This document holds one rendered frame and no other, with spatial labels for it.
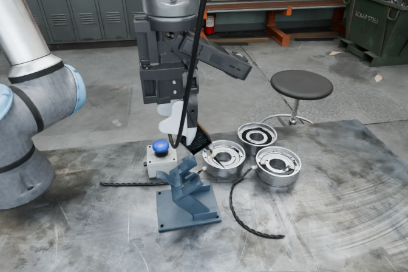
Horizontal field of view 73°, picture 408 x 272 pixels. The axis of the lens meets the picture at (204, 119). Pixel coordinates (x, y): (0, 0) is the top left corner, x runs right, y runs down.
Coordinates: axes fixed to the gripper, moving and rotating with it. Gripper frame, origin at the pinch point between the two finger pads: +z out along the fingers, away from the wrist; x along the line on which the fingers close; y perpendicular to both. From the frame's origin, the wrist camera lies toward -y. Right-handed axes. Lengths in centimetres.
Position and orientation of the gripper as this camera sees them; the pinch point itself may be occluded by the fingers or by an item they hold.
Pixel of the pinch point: (190, 132)
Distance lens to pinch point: 48.8
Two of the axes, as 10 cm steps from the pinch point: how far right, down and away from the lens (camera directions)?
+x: 1.8, 5.5, -8.1
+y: -9.8, 1.0, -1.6
